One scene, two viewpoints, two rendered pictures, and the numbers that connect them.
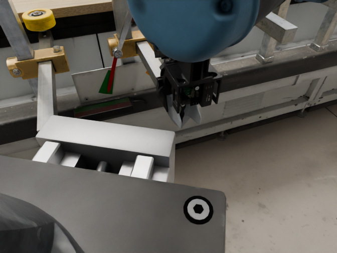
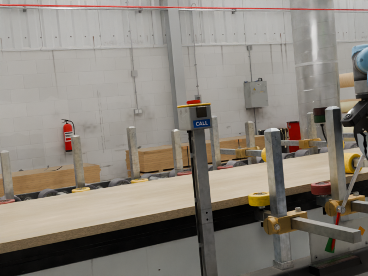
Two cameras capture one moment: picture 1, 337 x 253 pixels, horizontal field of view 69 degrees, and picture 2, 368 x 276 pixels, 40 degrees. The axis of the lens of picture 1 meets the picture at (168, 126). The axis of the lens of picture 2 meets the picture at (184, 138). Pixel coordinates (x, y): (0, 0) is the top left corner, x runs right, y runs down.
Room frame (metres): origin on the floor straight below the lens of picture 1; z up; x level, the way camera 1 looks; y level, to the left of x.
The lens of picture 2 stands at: (-0.93, 0.82, 1.20)
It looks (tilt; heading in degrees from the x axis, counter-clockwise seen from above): 3 degrees down; 352
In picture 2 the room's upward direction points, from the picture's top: 5 degrees counter-clockwise
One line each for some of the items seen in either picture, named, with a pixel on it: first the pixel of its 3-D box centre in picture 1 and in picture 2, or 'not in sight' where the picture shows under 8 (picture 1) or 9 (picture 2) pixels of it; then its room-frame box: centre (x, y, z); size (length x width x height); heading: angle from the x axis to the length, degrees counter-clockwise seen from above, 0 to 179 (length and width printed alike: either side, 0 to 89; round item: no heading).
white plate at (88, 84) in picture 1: (121, 80); (340, 238); (0.60, 0.14, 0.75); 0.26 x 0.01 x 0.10; 110
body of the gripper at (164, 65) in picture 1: (189, 65); not in sight; (0.33, -0.03, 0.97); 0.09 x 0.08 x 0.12; 20
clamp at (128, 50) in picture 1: (133, 43); (344, 205); (0.64, 0.10, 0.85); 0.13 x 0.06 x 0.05; 110
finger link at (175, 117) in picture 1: (177, 116); not in sight; (0.33, -0.02, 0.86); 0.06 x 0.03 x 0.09; 20
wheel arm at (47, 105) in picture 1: (47, 73); (301, 224); (0.51, 0.30, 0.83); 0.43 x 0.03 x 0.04; 20
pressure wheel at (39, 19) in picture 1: (43, 31); (261, 209); (0.70, 0.37, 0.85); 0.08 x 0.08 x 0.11
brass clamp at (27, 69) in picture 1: (39, 62); (285, 222); (0.56, 0.33, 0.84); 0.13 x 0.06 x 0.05; 110
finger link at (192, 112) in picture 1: (192, 112); not in sight; (0.34, -0.05, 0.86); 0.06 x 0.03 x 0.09; 20
